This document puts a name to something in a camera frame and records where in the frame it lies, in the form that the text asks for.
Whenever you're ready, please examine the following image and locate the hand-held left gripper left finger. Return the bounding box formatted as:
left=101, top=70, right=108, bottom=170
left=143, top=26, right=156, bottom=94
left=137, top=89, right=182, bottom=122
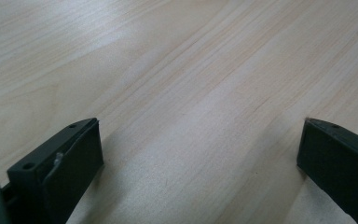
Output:
left=1, top=117, right=104, bottom=224

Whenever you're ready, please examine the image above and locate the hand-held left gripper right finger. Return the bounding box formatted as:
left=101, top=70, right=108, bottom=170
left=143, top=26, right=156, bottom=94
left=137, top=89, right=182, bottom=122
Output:
left=296, top=117, right=358, bottom=224

